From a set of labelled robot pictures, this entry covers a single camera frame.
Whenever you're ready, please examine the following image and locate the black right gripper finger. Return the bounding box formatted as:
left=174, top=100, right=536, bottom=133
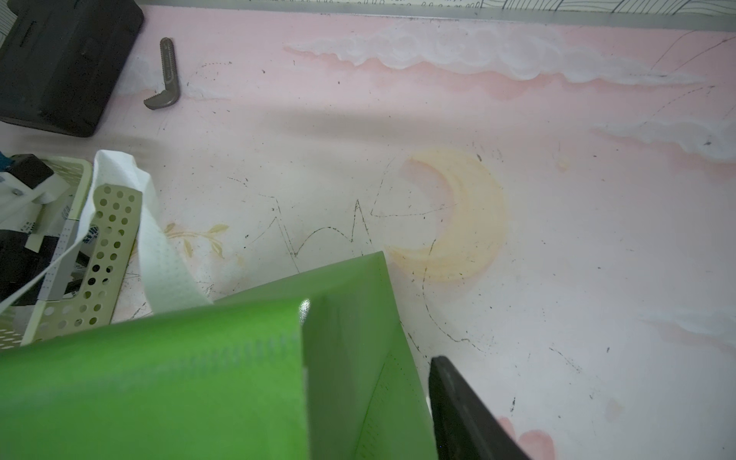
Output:
left=429, top=356, right=528, bottom=460

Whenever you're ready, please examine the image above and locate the green insulated delivery bag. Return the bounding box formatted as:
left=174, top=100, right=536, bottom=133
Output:
left=0, top=150, right=439, bottom=460

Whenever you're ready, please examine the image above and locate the white ice pack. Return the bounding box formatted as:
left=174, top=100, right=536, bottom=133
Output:
left=1, top=172, right=70, bottom=234

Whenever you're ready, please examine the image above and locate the light green plastic basket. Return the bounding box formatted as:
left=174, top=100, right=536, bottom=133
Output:
left=1, top=157, right=143, bottom=351

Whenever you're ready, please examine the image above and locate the grey L-shaped hex key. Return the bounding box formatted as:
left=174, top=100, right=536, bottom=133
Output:
left=144, top=38, right=181, bottom=110

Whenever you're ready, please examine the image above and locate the black plastic tool case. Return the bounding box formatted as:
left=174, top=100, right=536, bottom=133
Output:
left=1, top=0, right=145, bottom=138

